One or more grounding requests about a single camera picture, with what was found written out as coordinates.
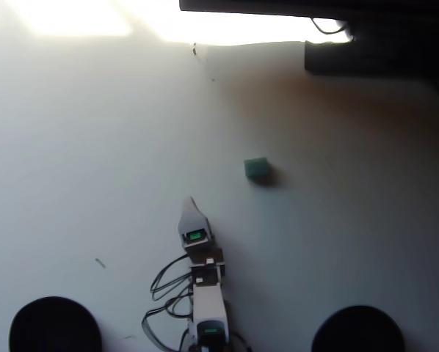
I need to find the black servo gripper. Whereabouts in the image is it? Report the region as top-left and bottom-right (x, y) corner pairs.
(178, 196), (224, 265)

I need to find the blue cube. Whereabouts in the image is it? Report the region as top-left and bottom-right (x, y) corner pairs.
(243, 156), (272, 185)

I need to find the black round bowl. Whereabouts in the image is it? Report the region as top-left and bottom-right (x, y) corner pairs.
(9, 296), (103, 352)
(311, 305), (406, 352)

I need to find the black monitor edge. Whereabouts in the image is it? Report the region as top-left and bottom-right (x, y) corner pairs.
(178, 0), (439, 41)

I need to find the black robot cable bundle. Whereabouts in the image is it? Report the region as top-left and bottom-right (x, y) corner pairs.
(142, 254), (197, 352)

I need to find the thin black looped cable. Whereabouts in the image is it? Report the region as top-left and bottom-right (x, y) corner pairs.
(311, 16), (349, 35)

